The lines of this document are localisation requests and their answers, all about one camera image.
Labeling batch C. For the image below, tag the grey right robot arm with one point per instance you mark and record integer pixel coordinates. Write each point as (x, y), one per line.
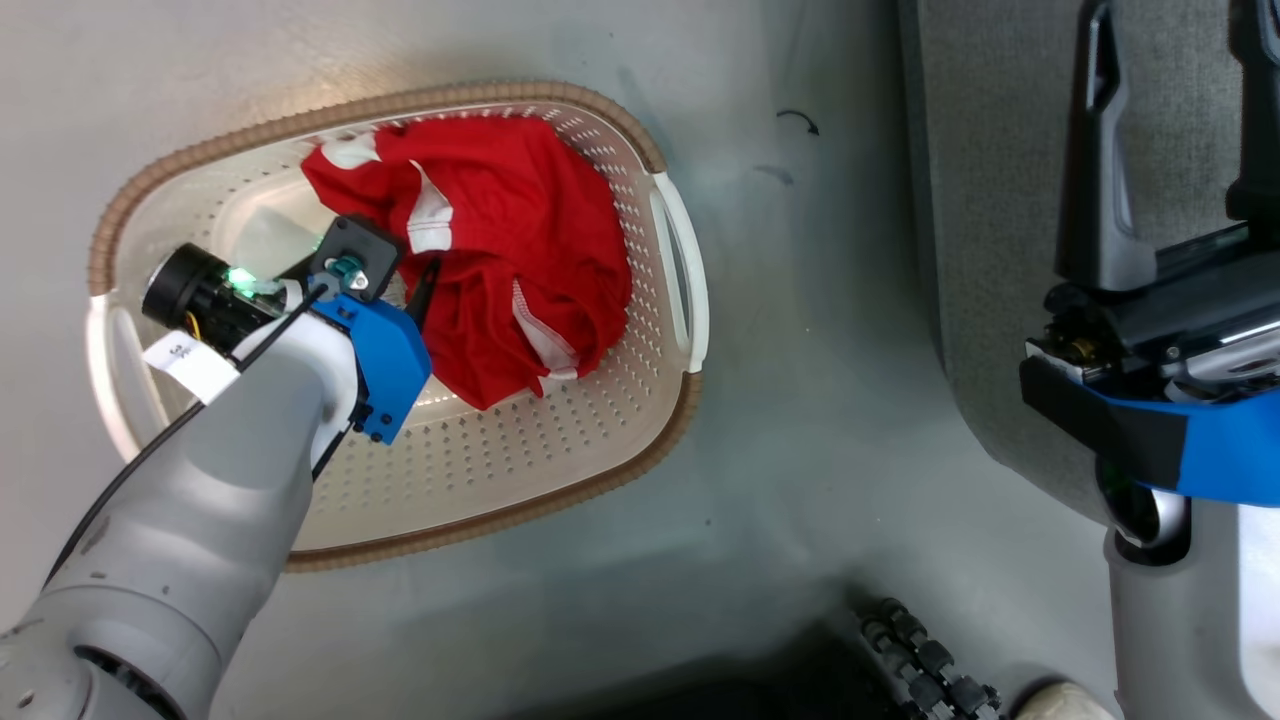
(1180, 640)

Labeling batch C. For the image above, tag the teal left camera plug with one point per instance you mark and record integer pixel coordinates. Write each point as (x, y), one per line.
(345, 268)

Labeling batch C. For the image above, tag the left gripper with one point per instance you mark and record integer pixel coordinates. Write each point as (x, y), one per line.
(205, 295)

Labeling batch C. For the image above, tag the beige perforated laundry basket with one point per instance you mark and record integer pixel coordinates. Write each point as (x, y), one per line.
(500, 470)

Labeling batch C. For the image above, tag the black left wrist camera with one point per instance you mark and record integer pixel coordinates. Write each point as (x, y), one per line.
(370, 243)

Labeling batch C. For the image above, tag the blue left camera mount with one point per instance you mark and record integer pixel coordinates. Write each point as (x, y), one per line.
(390, 360)

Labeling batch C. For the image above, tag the small black curved scrap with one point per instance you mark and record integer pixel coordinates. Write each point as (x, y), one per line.
(800, 116)

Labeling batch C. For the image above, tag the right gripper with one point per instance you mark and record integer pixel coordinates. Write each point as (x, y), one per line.
(1170, 330)

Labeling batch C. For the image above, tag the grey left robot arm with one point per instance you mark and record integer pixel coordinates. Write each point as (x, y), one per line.
(200, 520)

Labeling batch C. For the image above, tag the grey fabric sofa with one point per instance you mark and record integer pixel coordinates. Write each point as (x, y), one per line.
(1000, 250)

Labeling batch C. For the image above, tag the beige rounded base part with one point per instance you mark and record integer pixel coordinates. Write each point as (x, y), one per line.
(1060, 703)

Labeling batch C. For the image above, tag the red and white garment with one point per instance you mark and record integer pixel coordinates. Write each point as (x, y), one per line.
(500, 230)

